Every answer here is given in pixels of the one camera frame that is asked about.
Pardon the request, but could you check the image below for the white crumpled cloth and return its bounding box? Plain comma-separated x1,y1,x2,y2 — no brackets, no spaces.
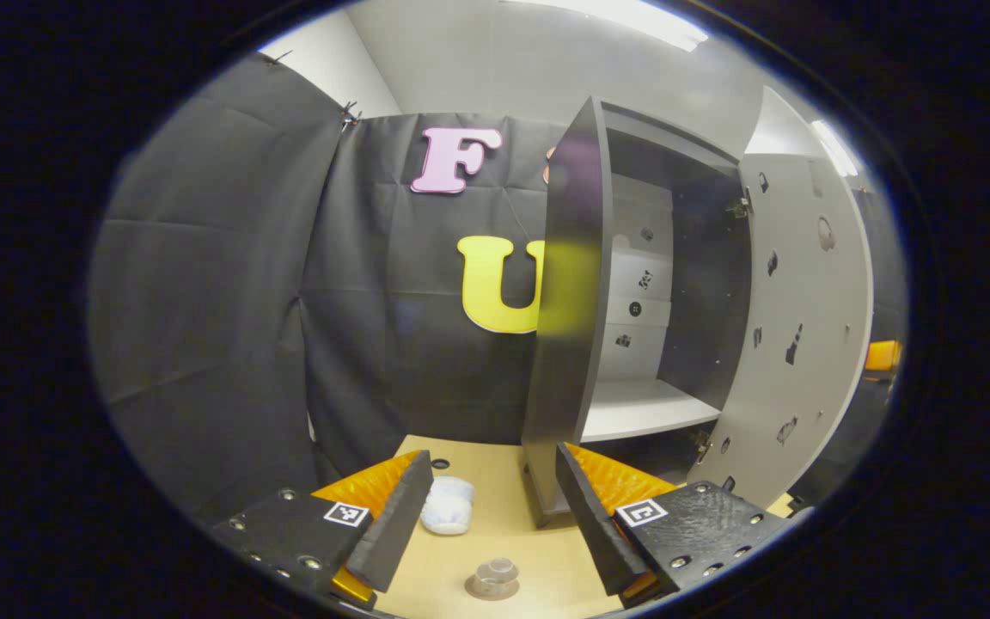
420,475,477,536

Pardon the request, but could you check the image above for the black backdrop cloth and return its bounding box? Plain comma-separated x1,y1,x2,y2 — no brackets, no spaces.
91,52,907,525

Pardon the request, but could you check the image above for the dark grey cabinet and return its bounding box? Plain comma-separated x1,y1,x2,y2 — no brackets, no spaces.
521,95,755,528

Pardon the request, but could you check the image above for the round brown coaster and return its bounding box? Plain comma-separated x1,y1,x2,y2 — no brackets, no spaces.
464,574,522,602

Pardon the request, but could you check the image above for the clear plastic bottle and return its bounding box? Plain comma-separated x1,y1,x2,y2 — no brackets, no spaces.
471,556,521,597

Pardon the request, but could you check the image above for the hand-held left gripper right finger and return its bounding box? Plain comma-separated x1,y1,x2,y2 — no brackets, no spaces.
556,444,792,609

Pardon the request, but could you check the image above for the beige cabinet door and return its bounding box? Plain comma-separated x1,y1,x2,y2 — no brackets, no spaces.
688,153,877,517

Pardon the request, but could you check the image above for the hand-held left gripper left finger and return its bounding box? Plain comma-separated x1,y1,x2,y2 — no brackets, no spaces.
207,450,434,611

